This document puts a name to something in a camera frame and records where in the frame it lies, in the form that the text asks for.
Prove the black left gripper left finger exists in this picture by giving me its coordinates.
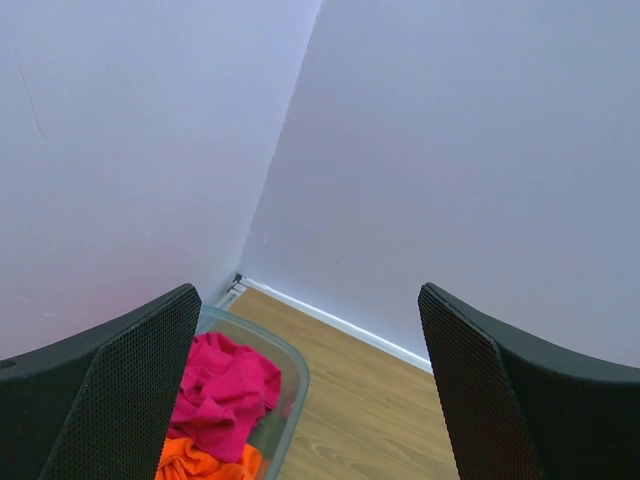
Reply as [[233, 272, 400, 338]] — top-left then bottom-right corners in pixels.
[[1, 284, 202, 479]]

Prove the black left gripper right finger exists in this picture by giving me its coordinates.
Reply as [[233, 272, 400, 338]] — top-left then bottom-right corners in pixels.
[[418, 283, 639, 479]]

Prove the pink t-shirt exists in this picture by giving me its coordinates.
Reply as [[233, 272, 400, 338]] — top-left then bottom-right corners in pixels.
[[168, 332, 282, 463]]

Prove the orange t-shirt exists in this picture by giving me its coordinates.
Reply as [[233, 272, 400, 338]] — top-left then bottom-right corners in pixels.
[[155, 437, 263, 480]]

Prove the clear plastic bin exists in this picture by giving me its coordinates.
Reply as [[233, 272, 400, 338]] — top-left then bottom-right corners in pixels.
[[196, 306, 310, 480]]

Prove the aluminium table edge rail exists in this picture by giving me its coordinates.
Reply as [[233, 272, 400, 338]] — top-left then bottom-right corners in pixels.
[[214, 274, 433, 375]]

